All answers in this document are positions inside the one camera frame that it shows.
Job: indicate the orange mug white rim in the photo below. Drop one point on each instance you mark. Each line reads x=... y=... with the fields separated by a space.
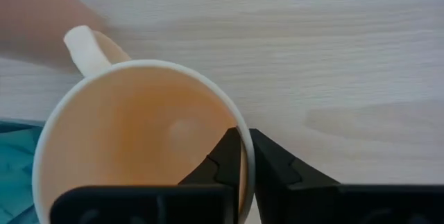
x=132 y=130

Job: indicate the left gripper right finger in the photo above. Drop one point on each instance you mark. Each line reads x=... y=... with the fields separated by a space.
x=329 y=205

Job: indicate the tall peach orange tumbler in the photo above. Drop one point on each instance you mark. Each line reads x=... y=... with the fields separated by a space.
x=34 y=16

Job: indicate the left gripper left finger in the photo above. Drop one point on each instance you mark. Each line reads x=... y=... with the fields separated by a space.
x=156 y=205

